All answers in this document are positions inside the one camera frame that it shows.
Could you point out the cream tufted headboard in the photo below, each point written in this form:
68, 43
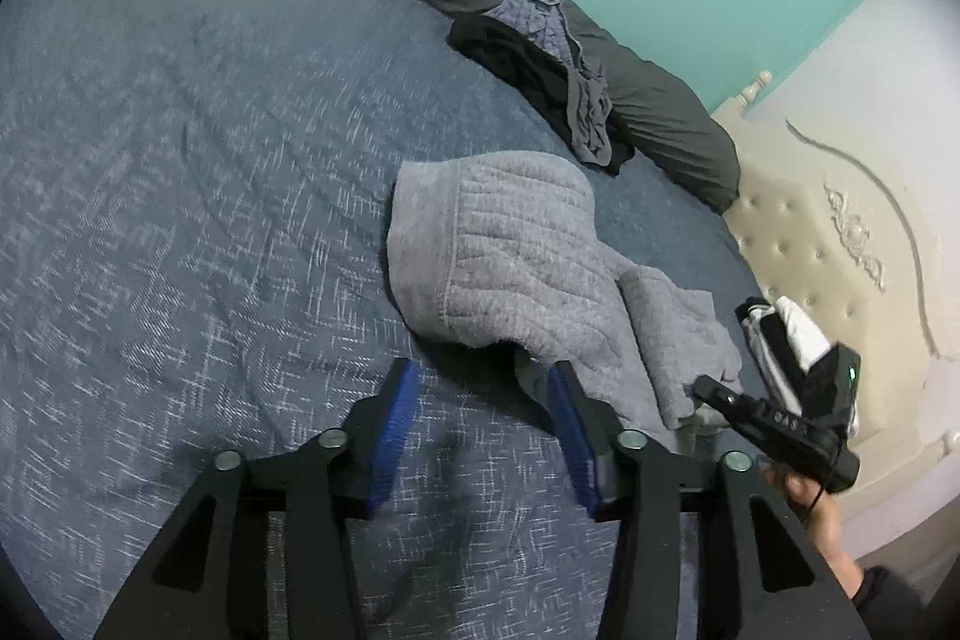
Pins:
825, 235

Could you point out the black crumpled garment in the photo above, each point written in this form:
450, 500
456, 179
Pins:
510, 55

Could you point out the white pillow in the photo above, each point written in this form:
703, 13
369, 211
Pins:
802, 332

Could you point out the blue patterned bedspread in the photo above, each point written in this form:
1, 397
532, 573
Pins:
187, 197

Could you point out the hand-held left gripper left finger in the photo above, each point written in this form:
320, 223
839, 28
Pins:
390, 441

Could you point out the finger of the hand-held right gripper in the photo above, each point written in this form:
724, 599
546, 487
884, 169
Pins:
716, 394

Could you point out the person's right hand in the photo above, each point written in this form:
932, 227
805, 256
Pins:
821, 527

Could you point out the black and white garment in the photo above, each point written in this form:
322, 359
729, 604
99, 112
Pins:
772, 355

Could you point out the grey quilted sweater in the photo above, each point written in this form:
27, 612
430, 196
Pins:
510, 265

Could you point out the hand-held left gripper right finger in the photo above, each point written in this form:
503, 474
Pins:
574, 441

